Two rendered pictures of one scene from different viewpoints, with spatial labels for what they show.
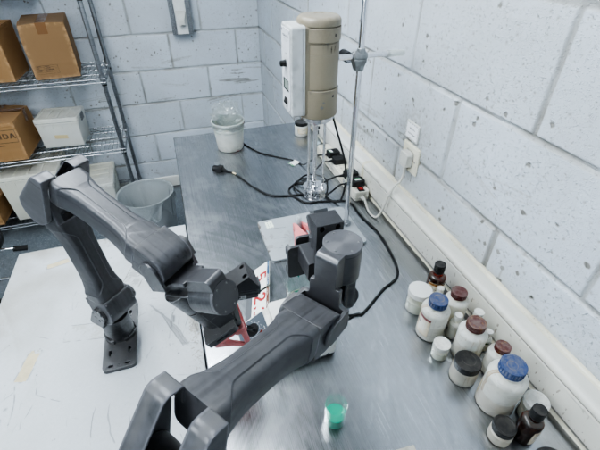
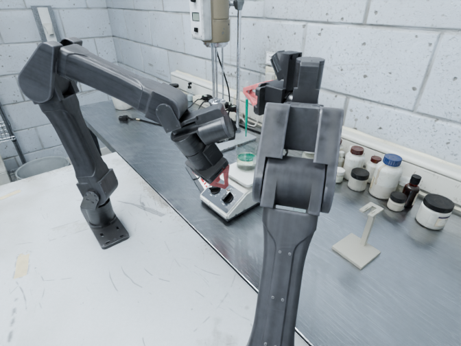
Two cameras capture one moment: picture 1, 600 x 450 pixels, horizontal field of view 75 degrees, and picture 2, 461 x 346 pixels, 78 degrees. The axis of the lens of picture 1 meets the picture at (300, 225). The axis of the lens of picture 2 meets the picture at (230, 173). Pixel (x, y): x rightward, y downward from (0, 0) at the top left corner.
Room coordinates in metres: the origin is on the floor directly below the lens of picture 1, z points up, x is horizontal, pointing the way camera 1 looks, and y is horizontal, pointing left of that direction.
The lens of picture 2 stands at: (-0.08, 0.31, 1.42)
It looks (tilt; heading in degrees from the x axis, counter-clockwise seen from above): 32 degrees down; 339
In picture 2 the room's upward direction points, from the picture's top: straight up
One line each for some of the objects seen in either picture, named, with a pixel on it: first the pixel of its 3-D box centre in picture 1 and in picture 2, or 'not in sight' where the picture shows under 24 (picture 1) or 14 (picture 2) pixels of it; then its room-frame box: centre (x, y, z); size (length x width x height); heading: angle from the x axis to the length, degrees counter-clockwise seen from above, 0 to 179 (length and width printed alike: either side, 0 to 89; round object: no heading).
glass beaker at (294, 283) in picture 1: (299, 297); (245, 156); (0.59, 0.00, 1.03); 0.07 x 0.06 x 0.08; 72
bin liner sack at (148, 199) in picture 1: (153, 220); (53, 191); (1.97, 0.91, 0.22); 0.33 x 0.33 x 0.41
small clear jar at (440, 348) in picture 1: (440, 349); (337, 175); (0.53, -0.31, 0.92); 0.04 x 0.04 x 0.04
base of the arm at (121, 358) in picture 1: (117, 323); (100, 211); (0.59, 0.42, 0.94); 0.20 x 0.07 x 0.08; 18
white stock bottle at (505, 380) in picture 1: (503, 384); (386, 176); (0.42, -0.39, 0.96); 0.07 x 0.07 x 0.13
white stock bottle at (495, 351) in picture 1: (497, 358); (372, 169); (0.49, -0.42, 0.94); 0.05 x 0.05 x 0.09
